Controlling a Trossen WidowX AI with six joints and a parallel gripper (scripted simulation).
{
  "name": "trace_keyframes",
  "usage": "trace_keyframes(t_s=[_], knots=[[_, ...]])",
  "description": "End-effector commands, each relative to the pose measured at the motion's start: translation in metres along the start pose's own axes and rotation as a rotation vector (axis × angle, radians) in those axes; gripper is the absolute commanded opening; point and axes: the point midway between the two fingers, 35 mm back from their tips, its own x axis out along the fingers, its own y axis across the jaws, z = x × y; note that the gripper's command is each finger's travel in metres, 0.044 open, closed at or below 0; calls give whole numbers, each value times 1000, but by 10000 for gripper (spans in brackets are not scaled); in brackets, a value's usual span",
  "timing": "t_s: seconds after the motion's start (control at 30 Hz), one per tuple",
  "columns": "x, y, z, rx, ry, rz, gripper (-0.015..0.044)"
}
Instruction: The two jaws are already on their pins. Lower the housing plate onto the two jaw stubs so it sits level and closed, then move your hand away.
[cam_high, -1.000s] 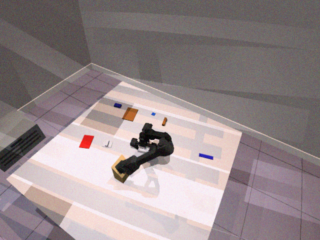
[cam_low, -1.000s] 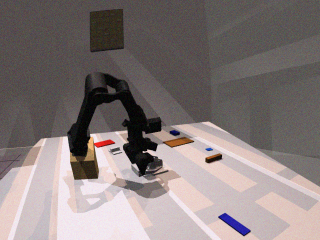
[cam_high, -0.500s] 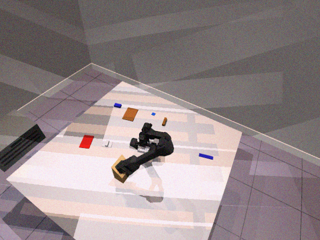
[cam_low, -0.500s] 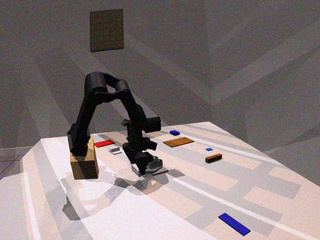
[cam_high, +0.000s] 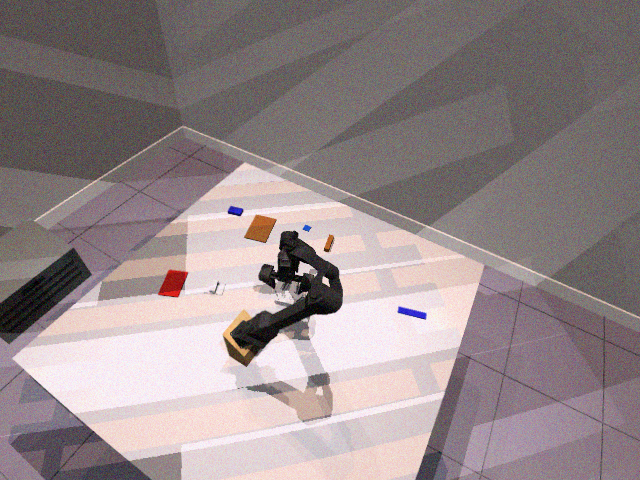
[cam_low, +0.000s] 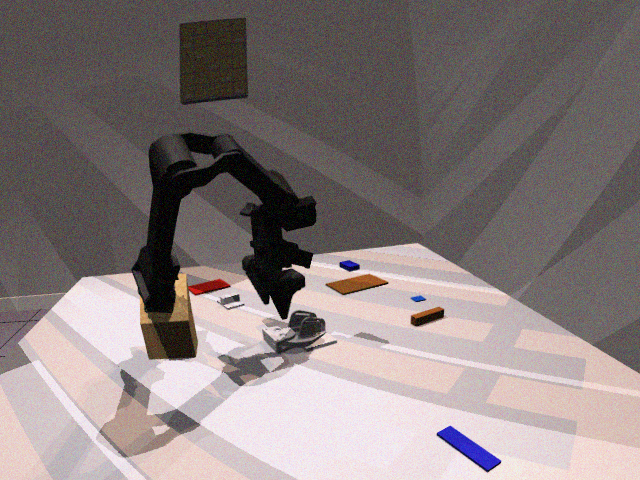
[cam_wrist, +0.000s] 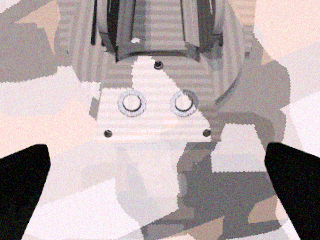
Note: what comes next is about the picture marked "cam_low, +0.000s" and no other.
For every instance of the small blue block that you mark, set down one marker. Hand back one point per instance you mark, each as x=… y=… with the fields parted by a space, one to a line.
x=349 y=266

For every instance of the red flat rectangular plate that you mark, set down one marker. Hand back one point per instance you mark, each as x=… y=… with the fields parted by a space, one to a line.
x=214 y=285

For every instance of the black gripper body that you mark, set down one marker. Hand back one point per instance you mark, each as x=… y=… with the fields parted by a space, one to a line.
x=268 y=259

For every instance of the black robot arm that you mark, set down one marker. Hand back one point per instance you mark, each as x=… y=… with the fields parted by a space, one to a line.
x=174 y=173

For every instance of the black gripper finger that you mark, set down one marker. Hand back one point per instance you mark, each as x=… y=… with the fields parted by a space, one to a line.
x=260 y=285
x=282 y=301

